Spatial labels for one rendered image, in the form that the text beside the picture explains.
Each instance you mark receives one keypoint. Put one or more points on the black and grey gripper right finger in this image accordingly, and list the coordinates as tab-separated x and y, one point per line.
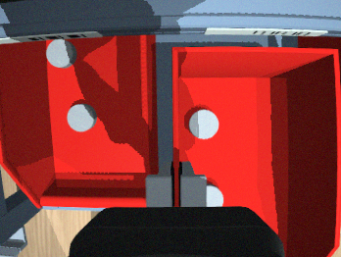
192	189

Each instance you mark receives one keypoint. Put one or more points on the grey steel disc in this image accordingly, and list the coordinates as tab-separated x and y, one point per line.
214	196
81	117
203	124
61	53

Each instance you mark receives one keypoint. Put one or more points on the grey metal shelf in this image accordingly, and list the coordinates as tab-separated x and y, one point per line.
191	23

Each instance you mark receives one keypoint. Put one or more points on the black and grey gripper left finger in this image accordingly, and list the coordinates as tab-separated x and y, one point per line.
160	187

